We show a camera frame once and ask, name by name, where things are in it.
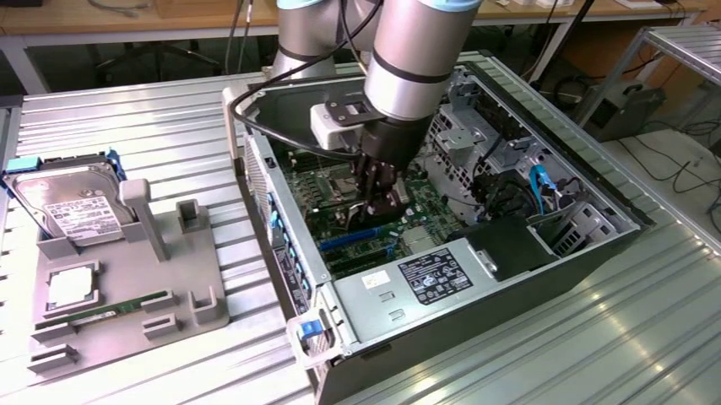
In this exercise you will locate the black expansion slot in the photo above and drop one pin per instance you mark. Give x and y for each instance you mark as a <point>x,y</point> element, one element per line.
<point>361,259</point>

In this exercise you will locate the wooden desk with grey legs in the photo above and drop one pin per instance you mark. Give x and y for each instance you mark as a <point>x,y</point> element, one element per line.
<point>140,17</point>

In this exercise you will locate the black plastic shroud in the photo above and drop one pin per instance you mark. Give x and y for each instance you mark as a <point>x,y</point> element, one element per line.
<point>506,249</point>

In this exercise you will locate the metal disk bay cage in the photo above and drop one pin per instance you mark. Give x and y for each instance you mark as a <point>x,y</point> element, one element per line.
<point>467,143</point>

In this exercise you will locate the wooden desk with white frame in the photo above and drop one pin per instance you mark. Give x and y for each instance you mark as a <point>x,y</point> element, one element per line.
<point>535,10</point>

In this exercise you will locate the small silver heatsink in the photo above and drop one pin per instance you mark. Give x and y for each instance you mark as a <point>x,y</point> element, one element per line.
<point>422,239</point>

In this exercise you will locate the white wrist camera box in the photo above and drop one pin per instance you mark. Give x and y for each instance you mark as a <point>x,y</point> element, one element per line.
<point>332,126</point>

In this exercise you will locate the silver CPU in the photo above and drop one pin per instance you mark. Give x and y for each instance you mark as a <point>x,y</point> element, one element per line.
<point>69,287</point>

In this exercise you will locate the black chair base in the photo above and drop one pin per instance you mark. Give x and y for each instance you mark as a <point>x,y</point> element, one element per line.
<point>158,52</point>

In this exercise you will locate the black RAM slots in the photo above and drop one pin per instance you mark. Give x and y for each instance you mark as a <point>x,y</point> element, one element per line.
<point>307,162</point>

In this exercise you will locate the black box on floor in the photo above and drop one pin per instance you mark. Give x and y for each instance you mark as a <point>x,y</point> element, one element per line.
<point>625,111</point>

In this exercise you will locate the metal slat table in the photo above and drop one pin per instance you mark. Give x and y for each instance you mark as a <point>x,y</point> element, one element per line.
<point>681,46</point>

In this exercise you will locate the blue expansion slot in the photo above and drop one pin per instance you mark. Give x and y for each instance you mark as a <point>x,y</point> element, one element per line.
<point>346,239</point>

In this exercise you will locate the silver power supply with label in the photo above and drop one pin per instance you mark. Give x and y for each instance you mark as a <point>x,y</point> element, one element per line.
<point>427,278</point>

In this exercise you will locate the green RAM stick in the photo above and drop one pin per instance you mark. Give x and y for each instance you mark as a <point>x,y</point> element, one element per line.
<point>95,314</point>

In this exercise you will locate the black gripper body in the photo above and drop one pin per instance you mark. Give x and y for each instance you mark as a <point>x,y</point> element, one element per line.
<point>391,143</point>

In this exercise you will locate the open grey PC case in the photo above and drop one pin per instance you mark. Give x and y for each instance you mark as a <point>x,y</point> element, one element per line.
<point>563,139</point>

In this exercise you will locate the blue case latch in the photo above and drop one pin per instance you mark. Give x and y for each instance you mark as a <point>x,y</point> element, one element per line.
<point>310,329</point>

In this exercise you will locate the grey parts rack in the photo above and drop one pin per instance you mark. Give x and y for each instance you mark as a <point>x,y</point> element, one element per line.
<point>118,337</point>

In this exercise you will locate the CPU socket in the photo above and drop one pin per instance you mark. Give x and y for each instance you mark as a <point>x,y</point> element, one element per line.
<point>335,182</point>

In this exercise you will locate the green motherboard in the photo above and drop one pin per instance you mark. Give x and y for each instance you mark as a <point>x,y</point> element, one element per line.
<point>427,215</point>

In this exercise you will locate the hard disk in blue caddy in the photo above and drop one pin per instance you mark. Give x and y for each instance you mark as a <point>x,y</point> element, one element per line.
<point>73,206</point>

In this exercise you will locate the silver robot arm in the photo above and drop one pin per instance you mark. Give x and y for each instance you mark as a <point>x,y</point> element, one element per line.
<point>411,63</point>

